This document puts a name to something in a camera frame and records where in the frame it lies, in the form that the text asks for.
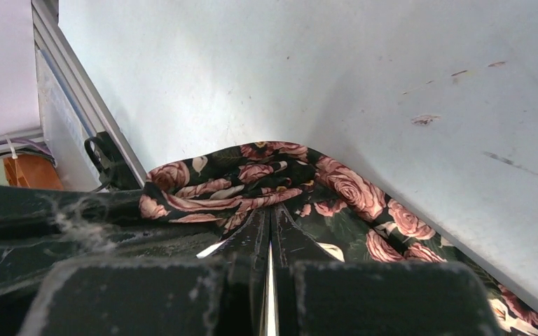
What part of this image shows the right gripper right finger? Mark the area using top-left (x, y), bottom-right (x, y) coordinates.
top-left (271, 205), bottom-right (502, 335)

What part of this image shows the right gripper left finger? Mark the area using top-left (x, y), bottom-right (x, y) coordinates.
top-left (20, 210), bottom-right (269, 335)

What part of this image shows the rose patterned necktie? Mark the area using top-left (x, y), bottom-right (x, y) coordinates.
top-left (139, 141), bottom-right (538, 335)

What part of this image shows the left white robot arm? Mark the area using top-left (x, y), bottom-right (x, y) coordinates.
top-left (0, 185), bottom-right (221, 335)

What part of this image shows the orange object behind frame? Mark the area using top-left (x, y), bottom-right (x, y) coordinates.
top-left (3, 154), bottom-right (64, 190)

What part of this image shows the aluminium frame rail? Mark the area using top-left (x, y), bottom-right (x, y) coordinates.
top-left (31, 1), bottom-right (146, 190)

